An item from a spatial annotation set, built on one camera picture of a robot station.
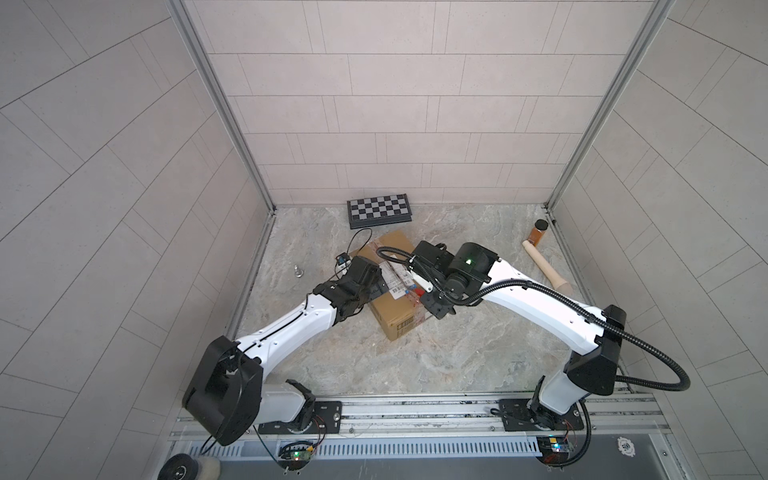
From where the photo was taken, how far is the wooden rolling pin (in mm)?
932

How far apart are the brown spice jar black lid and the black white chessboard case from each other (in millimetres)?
442

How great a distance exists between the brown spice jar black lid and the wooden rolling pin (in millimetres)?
19

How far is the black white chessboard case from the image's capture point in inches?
43.5
